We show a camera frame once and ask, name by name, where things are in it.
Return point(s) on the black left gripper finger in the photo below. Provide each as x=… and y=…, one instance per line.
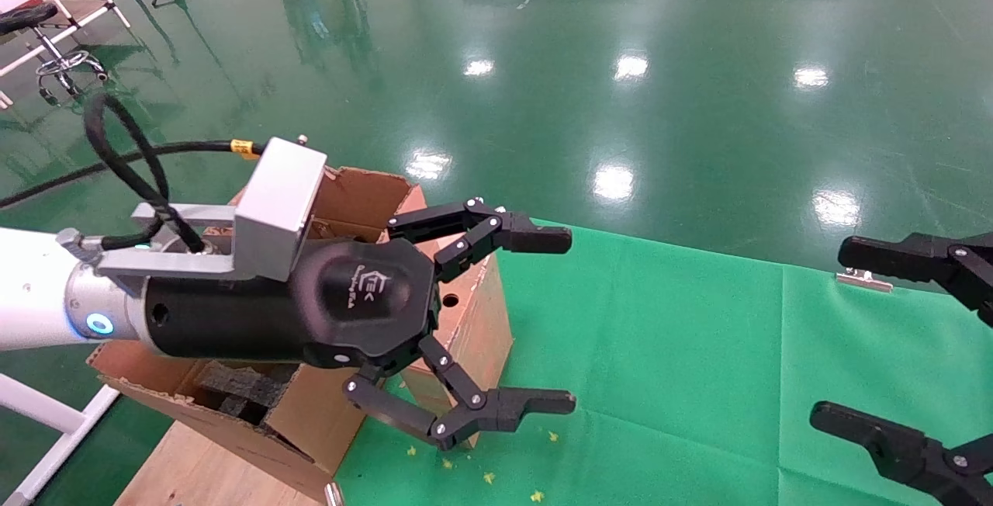
x=512, y=409
x=535, y=240

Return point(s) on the green cloth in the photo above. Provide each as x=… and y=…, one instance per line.
x=683, y=366

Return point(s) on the small brown cardboard box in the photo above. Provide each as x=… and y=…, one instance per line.
x=477, y=320

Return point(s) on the white metal frame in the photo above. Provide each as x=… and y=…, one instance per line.
x=46, y=413

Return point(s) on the black foam block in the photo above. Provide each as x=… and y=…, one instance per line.
x=244, y=386

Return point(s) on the black chrome stool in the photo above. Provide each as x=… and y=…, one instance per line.
x=27, y=15

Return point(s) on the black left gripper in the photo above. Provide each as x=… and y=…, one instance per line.
x=256, y=320

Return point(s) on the large open cardboard carton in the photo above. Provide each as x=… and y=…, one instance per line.
x=310, y=413

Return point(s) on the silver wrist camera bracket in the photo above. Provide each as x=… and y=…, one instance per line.
x=275, y=211

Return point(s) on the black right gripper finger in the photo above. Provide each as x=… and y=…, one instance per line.
x=908, y=452
x=923, y=258

